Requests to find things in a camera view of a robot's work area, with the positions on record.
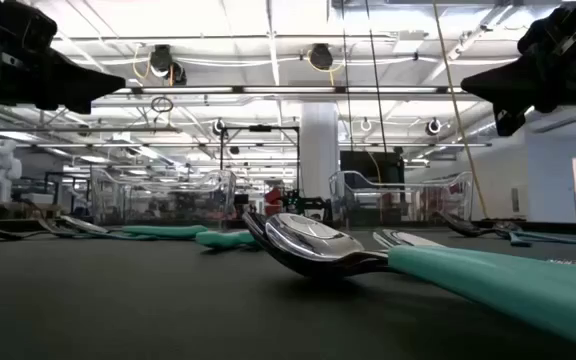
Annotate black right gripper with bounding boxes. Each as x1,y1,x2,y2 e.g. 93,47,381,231
461,0,576,137

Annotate fork with teal handle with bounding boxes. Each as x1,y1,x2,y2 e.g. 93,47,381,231
371,228,447,250

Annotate teal handled cutlery piece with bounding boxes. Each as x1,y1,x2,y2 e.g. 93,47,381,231
195,229,260,250

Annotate spoon with teal handle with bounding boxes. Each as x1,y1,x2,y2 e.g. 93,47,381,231
56,214,210,240

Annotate black rig frame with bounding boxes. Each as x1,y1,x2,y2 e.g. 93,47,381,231
219,124,301,201

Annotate clear plastic bin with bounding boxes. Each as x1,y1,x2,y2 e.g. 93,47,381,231
328,170,475,229
90,168,238,227

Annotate white square column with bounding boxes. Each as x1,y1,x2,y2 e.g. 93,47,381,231
299,102,340,214

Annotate small spoon teal handle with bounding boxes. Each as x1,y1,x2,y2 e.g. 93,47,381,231
35,216,159,242

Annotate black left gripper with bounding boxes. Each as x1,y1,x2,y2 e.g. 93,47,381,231
0,0,127,115

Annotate yellow hanging cable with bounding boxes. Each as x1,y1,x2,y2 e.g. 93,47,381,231
431,0,490,220

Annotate black monitor screen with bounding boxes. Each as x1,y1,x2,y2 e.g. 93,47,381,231
339,149,406,194

